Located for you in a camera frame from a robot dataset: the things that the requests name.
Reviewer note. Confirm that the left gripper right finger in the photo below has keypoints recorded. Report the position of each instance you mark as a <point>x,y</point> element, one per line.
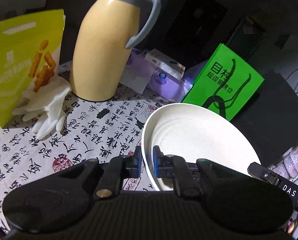
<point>184,176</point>

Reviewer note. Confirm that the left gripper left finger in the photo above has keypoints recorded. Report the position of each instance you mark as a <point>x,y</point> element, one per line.
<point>115,172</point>

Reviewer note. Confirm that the cream plate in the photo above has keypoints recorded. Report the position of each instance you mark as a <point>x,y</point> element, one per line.
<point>193,132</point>

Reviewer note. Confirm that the person right hand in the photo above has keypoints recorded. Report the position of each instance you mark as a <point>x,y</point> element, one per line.
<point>291,226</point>

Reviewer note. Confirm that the purple ceramic vase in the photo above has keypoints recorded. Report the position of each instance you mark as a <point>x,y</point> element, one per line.
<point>288,167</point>

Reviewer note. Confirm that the black paper bag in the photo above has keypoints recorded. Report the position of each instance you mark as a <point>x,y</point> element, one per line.
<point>269,120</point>

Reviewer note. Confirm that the purple tissue pack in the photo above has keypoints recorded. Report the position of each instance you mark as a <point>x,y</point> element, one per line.
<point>139,74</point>

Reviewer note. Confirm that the small white box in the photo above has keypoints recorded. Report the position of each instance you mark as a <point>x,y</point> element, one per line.
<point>166,64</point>

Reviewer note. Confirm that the white rubber gloves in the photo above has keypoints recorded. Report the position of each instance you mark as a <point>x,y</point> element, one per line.
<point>46,105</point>

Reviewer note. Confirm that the green paper bag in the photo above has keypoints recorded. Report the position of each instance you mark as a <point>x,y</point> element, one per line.
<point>225,84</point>

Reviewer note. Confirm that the yellow thermos jug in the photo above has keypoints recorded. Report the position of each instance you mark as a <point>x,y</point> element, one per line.
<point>109,31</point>

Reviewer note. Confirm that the yellow snack box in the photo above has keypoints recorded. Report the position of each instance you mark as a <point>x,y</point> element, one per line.
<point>29,56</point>

